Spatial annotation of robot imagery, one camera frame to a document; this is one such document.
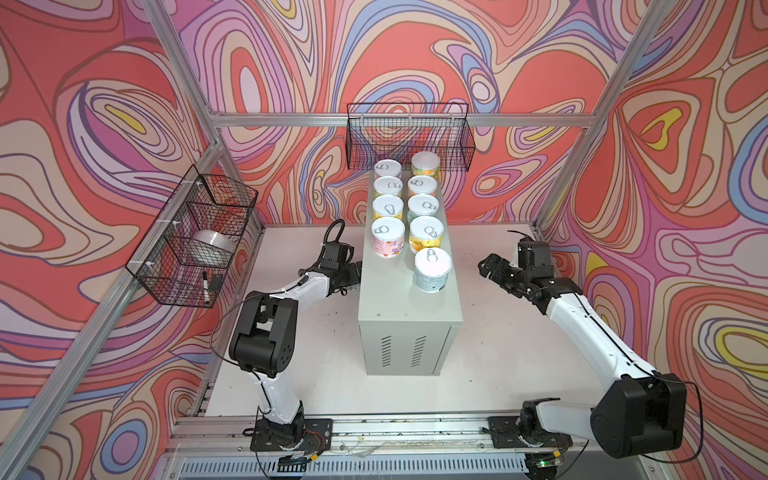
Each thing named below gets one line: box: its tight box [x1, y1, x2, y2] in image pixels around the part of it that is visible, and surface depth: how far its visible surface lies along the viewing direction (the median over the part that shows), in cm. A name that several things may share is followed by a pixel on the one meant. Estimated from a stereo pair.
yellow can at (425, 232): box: [409, 215, 445, 255], surface depth 65 cm
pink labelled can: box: [374, 159, 402, 179], surface depth 80 cm
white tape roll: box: [191, 229, 237, 255], surface depth 74 cm
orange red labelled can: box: [407, 175, 438, 198], surface depth 75 cm
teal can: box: [407, 194, 440, 222], surface depth 70 cm
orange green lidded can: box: [411, 150, 440, 180], surface depth 78 cm
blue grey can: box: [414, 247, 453, 293], surface depth 60 cm
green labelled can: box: [373, 176, 404, 199], surface depth 75 cm
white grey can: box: [371, 216, 406, 258], surface depth 66 cm
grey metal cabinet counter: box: [358, 171, 463, 376], surface depth 64 cm
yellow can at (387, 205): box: [372, 194, 404, 220], surface depth 70 cm
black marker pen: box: [202, 270, 211, 304], surface depth 74 cm
